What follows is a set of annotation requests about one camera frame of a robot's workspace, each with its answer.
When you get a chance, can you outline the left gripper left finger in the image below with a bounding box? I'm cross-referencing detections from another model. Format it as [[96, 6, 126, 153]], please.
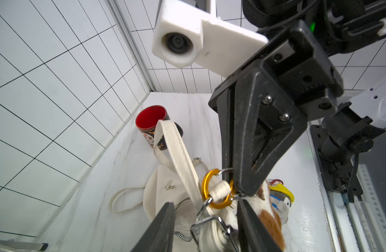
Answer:
[[132, 202, 176, 252]]

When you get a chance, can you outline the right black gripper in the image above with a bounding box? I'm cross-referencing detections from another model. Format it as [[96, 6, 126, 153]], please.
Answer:
[[208, 20, 344, 196]]

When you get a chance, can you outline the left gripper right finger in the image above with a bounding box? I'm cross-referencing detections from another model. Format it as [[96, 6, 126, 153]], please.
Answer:
[[237, 199, 282, 252]]

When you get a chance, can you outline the brown white plush charm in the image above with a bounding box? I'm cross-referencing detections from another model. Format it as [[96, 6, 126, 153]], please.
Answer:
[[247, 181, 286, 252]]

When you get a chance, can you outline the yellow grey plush keychain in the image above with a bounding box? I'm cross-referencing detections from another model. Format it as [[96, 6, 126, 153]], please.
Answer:
[[267, 179, 295, 225]]

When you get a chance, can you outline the cream canvas shoulder bag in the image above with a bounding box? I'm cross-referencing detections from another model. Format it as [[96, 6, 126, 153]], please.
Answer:
[[109, 119, 241, 252]]

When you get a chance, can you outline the gold carabiner clip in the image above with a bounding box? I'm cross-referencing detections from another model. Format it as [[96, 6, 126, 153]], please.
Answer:
[[201, 169, 236, 210]]

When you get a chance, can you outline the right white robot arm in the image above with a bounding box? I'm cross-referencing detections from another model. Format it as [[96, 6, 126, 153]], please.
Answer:
[[209, 1, 386, 196]]

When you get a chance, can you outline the red black skull mug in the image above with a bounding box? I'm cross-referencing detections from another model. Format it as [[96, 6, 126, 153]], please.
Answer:
[[135, 105, 170, 148]]

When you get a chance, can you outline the steel two-tier dish rack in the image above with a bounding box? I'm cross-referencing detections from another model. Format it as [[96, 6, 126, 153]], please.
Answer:
[[0, 240, 49, 252]]

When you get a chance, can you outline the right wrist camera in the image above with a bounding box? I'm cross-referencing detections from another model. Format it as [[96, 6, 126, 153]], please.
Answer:
[[152, 1, 268, 77]]

